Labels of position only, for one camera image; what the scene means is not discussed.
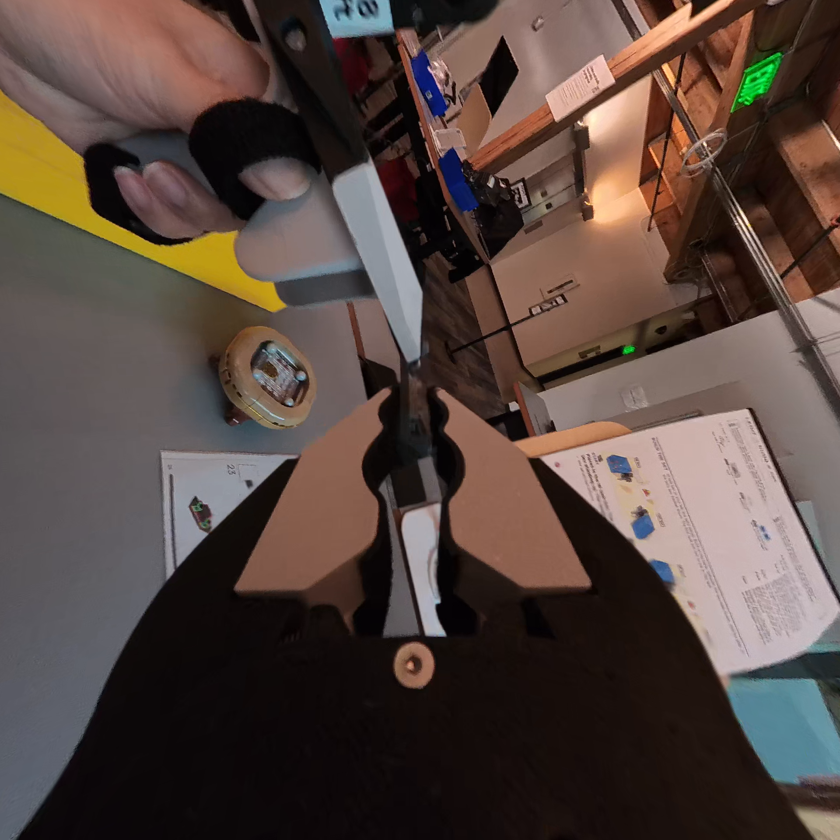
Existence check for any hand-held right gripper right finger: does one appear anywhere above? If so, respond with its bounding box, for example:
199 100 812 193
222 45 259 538
427 387 592 636

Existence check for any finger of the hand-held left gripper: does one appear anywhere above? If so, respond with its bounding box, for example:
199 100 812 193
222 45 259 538
331 161 424 366

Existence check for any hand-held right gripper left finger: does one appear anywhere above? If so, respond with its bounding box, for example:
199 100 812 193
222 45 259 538
234 387 401 636

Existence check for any small dark brick assembly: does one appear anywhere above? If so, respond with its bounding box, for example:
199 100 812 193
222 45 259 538
392 357 439 463

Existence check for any yellow plastic bin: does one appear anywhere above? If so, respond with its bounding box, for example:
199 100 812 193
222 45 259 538
0 88 290 312

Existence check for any grey desk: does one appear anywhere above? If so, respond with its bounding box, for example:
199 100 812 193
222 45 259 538
0 193 401 840

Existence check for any person's left hand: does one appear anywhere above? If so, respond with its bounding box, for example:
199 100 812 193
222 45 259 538
0 0 312 240

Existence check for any blue plastic bin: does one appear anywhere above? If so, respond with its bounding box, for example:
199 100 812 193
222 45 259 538
410 49 448 119
436 147 480 214

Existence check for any instruction booklet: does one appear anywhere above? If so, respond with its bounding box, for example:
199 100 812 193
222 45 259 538
159 449 303 578

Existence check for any black floor stand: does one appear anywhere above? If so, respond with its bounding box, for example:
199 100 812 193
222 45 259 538
445 295 580 363

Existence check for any tan brick pot model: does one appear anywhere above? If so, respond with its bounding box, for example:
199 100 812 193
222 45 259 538
210 326 318 431

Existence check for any printed instruction sheet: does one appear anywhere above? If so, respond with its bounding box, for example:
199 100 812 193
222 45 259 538
538 408 840 677

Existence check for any white paper notice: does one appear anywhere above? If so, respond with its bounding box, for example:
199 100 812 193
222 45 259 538
545 54 618 123

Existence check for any green exit sign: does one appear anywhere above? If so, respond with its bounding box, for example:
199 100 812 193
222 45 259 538
730 51 786 114

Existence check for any coiled white cable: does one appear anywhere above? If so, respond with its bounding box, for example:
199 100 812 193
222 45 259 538
679 128 729 178

